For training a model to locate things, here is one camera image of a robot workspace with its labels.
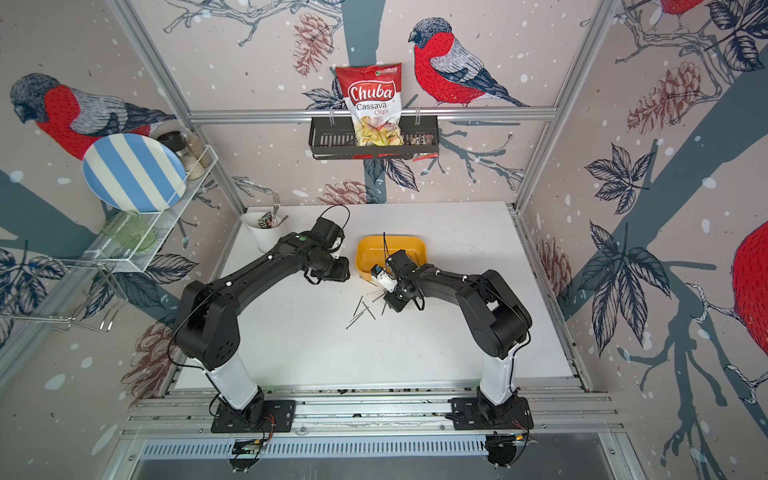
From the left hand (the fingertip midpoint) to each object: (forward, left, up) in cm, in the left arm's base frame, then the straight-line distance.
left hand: (349, 269), depth 89 cm
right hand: (-3, -13, -12) cm, 18 cm away
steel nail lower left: (-11, -2, -11) cm, 16 cm away
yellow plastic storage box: (+14, -6, -10) cm, 19 cm away
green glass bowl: (-3, +50, +24) cm, 55 cm away
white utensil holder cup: (+20, +33, -3) cm, 38 cm away
